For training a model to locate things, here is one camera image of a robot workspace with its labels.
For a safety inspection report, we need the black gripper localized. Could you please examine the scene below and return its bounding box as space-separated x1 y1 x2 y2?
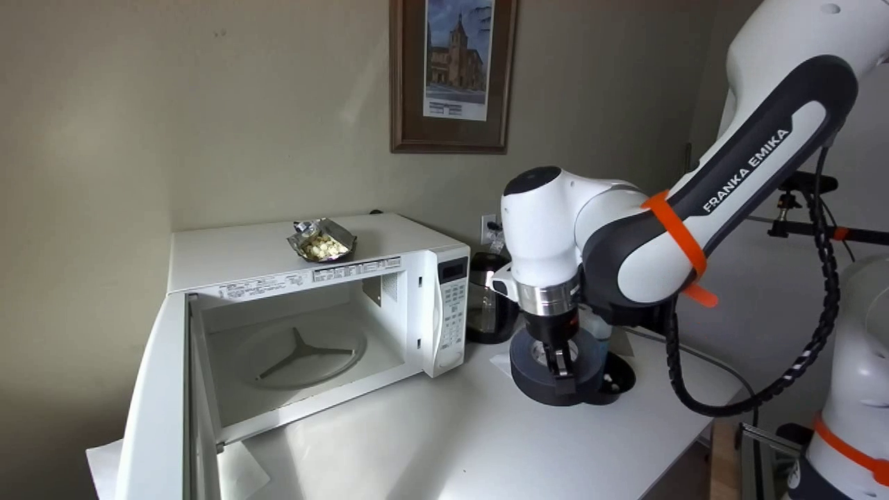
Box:
527 312 577 378

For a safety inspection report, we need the black masking tape roll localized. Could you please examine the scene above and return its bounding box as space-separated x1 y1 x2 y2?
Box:
509 328 609 407

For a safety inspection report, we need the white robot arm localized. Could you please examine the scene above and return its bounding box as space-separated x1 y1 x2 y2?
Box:
489 0 889 500

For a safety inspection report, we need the glass microwave turntable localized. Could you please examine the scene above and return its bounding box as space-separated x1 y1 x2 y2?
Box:
238 324 366 389

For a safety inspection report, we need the white microwave oven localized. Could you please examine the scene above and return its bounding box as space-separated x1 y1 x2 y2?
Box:
168 212 468 449

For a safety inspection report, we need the microwave door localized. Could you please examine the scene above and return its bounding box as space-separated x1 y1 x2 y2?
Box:
114 296 220 500

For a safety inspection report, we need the black bowl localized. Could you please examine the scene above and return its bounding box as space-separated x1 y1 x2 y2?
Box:
588 353 635 407

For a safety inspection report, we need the black electric kettle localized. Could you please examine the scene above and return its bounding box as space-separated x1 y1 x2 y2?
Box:
466 253 517 346

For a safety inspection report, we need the small metal tray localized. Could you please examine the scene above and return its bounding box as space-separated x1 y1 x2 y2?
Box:
289 217 354 265

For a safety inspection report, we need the wood framed picture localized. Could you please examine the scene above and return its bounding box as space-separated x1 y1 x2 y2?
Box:
388 0 518 154

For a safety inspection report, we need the black camera on tripod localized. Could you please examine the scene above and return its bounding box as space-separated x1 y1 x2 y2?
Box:
748 171 889 247

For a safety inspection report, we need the black corrugated cable conduit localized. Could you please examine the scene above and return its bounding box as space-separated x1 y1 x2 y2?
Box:
660 164 843 419

